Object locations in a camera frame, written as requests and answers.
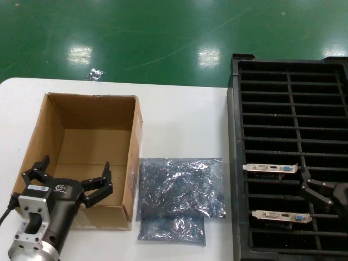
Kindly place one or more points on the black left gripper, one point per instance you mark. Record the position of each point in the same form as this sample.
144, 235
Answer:
66, 195

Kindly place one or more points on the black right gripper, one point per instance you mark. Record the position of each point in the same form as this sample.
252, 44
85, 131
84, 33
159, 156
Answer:
341, 198

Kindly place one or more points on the graphics card with metal bracket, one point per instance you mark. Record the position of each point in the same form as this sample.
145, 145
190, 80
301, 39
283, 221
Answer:
272, 216
261, 167

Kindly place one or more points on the dark translucent antistatic bag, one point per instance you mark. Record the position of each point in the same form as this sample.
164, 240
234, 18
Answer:
179, 187

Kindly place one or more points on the brown cardboard box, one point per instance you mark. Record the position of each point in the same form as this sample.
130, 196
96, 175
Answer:
89, 114

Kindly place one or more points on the black slotted plastic container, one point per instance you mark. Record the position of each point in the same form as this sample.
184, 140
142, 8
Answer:
312, 81

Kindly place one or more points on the crumpled foil scrap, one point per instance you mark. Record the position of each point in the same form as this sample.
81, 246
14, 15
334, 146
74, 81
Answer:
95, 74

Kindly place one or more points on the crinkled grey antistatic bag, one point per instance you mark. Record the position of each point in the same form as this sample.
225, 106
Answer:
174, 231

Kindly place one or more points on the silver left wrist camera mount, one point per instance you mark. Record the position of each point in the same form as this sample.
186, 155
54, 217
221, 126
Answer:
32, 206

